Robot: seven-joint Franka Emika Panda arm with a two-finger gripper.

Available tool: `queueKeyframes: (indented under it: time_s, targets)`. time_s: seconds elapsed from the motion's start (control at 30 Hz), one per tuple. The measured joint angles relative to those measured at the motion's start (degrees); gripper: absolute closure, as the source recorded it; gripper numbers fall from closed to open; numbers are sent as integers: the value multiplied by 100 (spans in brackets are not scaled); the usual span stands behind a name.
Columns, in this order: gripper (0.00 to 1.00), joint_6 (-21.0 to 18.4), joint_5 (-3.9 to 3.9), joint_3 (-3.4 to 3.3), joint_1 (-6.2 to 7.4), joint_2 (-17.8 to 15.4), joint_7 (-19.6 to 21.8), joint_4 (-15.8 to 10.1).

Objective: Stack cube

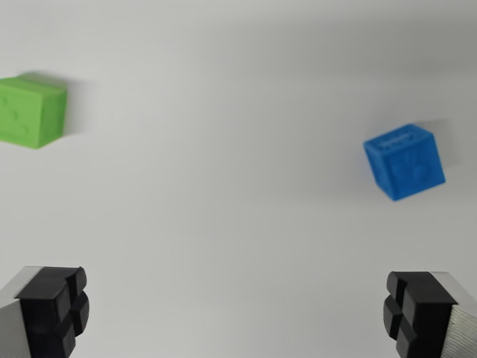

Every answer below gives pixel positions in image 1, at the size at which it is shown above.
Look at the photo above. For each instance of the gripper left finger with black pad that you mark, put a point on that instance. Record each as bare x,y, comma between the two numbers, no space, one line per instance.
41,313

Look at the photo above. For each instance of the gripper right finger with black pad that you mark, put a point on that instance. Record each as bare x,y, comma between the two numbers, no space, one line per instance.
428,317

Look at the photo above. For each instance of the blue soft embossed cube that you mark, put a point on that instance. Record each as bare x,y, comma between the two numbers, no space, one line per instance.
406,168

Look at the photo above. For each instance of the green soft embossed cube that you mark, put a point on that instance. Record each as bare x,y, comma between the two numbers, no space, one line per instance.
26,112

